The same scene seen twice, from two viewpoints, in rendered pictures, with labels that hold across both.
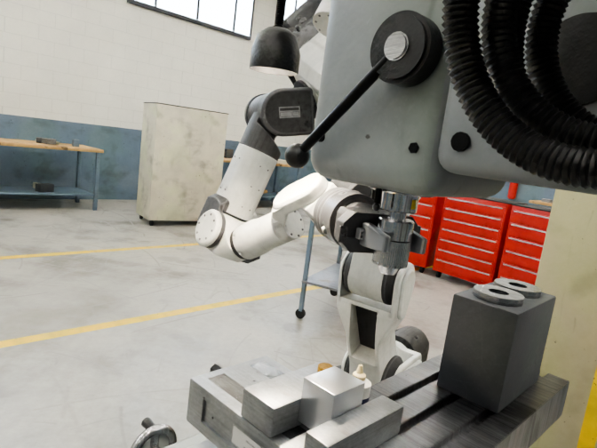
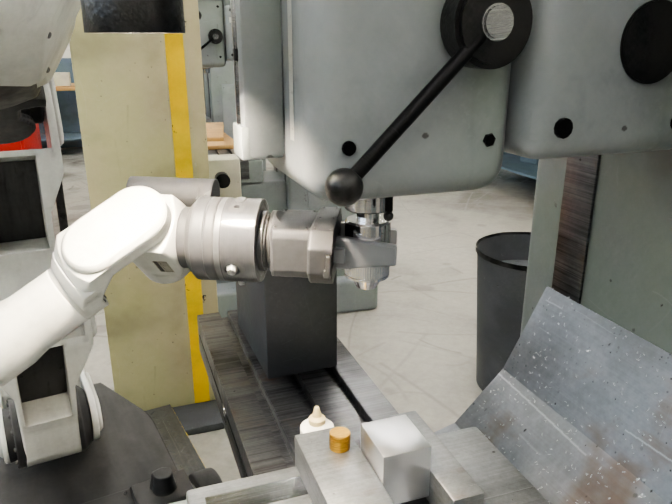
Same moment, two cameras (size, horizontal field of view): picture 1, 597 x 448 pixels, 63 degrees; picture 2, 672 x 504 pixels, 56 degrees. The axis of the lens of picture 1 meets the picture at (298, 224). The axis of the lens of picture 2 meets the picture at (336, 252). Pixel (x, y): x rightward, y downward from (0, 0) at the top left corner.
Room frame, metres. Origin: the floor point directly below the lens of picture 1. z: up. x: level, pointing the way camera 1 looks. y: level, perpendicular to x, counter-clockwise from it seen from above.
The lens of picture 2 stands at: (0.38, 0.44, 1.44)
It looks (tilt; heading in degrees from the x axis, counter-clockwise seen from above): 19 degrees down; 297
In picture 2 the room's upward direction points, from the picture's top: straight up
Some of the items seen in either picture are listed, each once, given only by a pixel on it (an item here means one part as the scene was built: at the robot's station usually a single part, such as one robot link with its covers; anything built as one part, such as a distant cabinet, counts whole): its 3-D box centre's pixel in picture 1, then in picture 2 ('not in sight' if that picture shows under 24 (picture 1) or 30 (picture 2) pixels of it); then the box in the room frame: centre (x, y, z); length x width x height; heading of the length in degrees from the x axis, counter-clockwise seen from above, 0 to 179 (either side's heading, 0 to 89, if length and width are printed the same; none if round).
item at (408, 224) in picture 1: (395, 222); (367, 223); (0.63, -0.13, 1.26); 0.05 x 0.05 x 0.01
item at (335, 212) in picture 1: (361, 226); (280, 243); (0.72, -0.09, 1.24); 0.13 x 0.12 x 0.10; 112
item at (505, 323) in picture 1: (497, 336); (282, 292); (0.92, -0.42, 1.02); 0.22 x 0.12 x 0.20; 138
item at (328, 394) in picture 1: (331, 401); (394, 459); (0.57, -0.07, 1.03); 0.06 x 0.05 x 0.06; 136
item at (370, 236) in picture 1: (371, 238); (365, 254); (0.62, -0.10, 1.24); 0.06 x 0.02 x 0.03; 21
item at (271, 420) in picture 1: (298, 396); (343, 487); (0.61, -0.03, 1.01); 0.15 x 0.06 x 0.04; 136
